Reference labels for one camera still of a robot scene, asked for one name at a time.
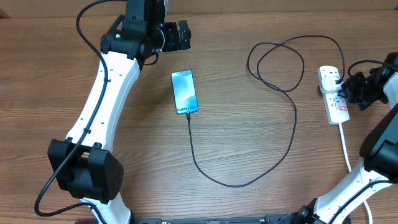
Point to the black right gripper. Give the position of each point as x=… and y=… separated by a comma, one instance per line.
x=346, y=92

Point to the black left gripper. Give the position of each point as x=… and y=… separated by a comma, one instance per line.
x=173, y=43

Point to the blue Galaxy smartphone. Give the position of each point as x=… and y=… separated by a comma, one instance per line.
x=184, y=92

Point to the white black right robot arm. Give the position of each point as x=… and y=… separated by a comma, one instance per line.
x=377, y=167

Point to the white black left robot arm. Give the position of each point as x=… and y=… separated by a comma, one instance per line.
x=83, y=163

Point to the white charger plug adapter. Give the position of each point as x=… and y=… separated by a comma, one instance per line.
x=328, y=84

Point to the white power strip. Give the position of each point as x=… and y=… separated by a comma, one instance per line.
x=335, y=105

